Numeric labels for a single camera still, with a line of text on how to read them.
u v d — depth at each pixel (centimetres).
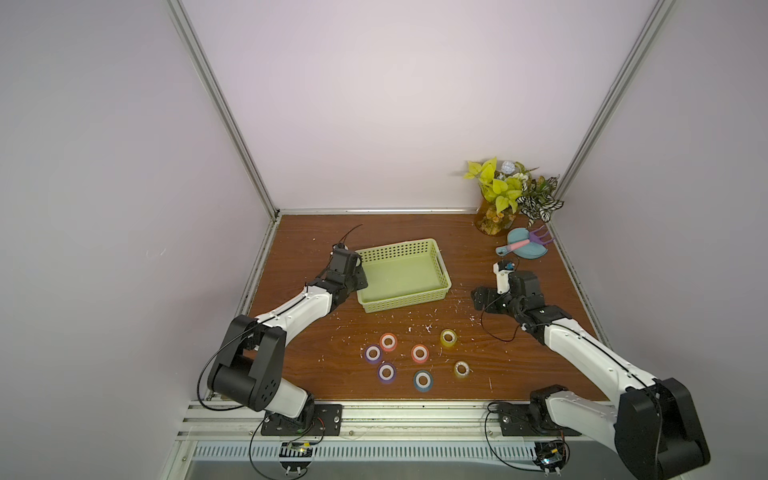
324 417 74
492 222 108
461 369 81
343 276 70
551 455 70
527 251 109
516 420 72
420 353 83
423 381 79
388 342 86
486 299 76
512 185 95
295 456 72
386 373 81
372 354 84
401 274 102
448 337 87
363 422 75
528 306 64
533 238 111
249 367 44
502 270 77
